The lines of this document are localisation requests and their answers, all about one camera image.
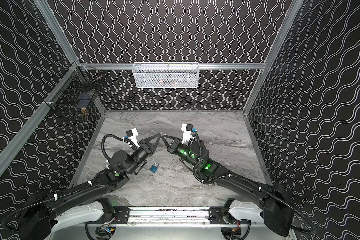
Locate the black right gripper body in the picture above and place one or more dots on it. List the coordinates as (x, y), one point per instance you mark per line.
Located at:
(173, 147)

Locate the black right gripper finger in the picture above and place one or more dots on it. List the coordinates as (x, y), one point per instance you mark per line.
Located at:
(167, 144)
(171, 138)

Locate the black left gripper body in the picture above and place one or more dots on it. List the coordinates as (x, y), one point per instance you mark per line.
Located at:
(148, 147)

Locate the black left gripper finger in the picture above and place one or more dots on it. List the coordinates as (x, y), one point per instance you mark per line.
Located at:
(154, 139)
(158, 144)

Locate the blue padlock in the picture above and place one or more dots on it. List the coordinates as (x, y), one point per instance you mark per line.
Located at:
(154, 167)

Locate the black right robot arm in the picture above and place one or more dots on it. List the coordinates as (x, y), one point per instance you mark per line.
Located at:
(278, 211)

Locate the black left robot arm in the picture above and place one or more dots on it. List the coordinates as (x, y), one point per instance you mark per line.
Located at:
(39, 216)

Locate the brass padlock in basket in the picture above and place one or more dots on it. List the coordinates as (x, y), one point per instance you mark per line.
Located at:
(84, 112)

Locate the aluminium back crossbar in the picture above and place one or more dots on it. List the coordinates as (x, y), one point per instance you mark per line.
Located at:
(201, 66)

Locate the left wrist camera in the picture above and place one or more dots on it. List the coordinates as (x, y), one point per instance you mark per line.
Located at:
(131, 138)

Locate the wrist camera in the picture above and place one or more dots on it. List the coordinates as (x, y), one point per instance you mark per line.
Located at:
(188, 133)
(131, 138)

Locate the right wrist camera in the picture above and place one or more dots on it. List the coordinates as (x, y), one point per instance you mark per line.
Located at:
(188, 133)

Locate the white mesh wall basket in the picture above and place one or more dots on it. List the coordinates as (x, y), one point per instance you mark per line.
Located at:
(166, 78)

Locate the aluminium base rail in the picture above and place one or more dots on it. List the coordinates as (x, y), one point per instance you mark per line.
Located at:
(181, 216)

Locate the black wire wall basket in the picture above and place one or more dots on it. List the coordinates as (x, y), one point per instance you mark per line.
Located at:
(81, 92)

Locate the aluminium left side rail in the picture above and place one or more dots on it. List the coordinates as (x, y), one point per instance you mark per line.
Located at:
(18, 141)

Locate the aluminium frame post back left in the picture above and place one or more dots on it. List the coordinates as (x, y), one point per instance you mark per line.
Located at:
(52, 22)

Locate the aluminium frame post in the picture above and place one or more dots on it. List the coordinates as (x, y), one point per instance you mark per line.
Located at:
(52, 22)
(273, 53)

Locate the aluminium frame post back right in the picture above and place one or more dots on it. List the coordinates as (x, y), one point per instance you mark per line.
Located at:
(273, 53)

